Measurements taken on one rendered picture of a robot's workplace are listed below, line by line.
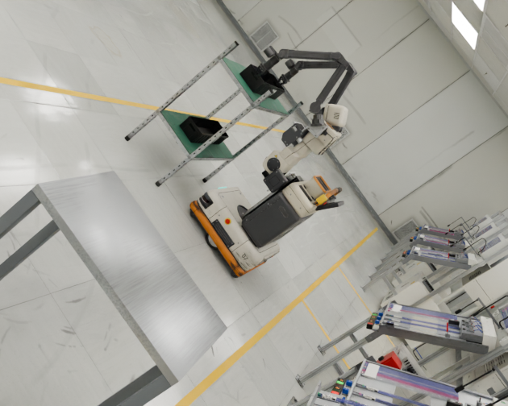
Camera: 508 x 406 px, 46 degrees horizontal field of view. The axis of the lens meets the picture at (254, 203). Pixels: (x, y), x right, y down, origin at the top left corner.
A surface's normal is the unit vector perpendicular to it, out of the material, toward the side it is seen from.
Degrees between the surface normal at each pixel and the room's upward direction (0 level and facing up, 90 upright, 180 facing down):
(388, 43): 90
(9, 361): 0
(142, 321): 0
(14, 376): 0
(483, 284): 90
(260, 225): 90
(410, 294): 90
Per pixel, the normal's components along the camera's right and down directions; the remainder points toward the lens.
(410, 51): -0.32, 0.07
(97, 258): 0.76, -0.58
